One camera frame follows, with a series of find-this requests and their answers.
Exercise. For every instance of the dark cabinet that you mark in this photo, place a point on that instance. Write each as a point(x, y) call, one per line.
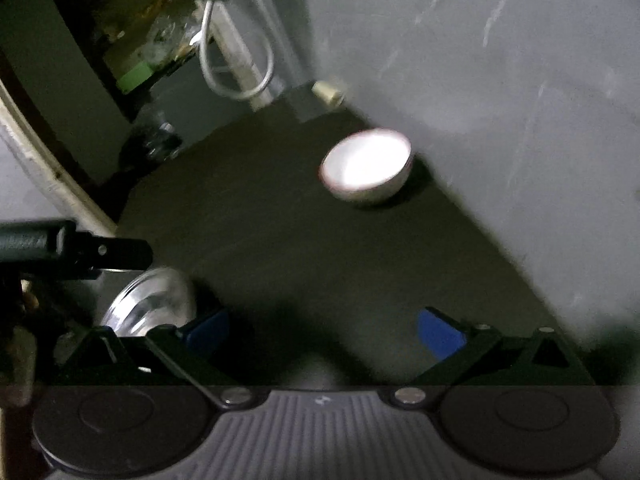
point(186, 102)

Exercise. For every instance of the large steel plate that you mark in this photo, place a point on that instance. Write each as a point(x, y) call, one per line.
point(160, 296)

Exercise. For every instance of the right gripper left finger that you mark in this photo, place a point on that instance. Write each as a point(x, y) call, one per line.
point(190, 354)

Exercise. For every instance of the white ceramic bowl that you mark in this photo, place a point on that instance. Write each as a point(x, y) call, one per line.
point(367, 167)

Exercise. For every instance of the black plastic bag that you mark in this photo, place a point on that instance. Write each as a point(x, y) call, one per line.
point(157, 142)

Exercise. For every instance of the cleaver with cream handle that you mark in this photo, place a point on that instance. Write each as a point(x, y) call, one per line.
point(314, 99)

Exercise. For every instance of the green box on cabinet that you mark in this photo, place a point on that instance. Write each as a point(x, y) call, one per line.
point(137, 75)

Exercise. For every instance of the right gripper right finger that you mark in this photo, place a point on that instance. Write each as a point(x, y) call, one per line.
point(464, 352)

